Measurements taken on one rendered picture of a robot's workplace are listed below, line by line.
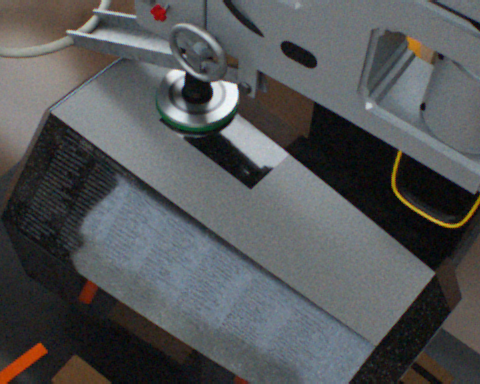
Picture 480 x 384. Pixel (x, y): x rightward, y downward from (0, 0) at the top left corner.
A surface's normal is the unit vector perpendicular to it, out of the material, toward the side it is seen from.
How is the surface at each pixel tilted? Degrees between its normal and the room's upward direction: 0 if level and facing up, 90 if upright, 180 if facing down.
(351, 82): 90
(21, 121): 0
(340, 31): 90
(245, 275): 45
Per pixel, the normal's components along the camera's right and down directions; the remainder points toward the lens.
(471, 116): -0.42, 0.74
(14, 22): 0.04, -0.56
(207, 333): -0.41, 0.05
